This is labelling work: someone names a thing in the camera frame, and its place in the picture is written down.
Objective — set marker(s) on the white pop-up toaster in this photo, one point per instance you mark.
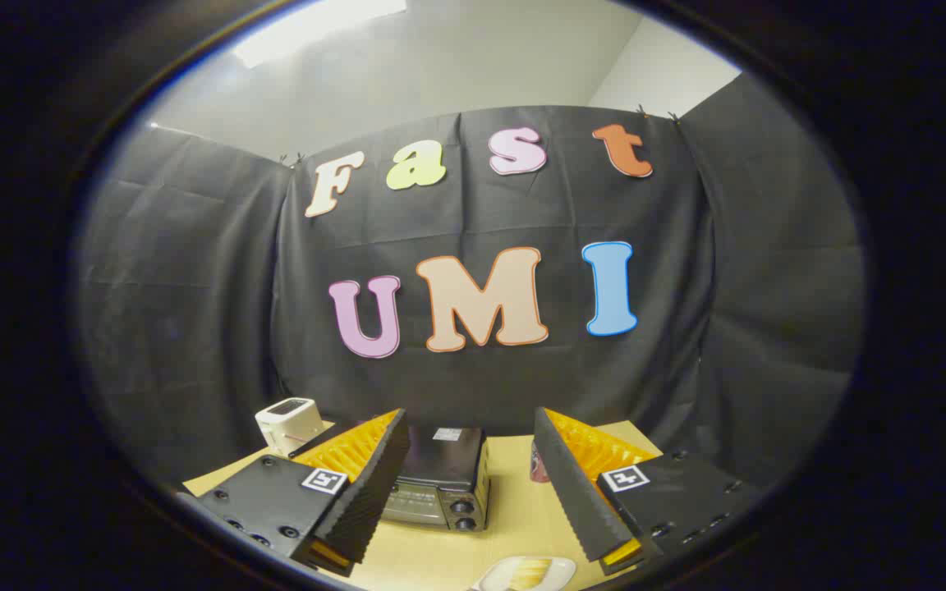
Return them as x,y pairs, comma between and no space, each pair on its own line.
288,419

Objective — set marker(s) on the pink spray can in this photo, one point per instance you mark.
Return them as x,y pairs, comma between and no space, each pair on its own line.
537,468

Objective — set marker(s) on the yellow bread roll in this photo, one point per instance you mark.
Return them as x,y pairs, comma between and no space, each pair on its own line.
529,573

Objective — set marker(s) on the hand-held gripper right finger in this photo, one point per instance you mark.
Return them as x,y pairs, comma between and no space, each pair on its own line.
571,492

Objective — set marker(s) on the black toaster oven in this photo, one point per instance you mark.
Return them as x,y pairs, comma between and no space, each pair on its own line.
440,460

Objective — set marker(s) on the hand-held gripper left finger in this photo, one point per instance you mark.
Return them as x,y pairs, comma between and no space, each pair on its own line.
370,492

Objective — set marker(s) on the white square plate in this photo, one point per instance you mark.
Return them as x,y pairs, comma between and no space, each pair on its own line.
563,566

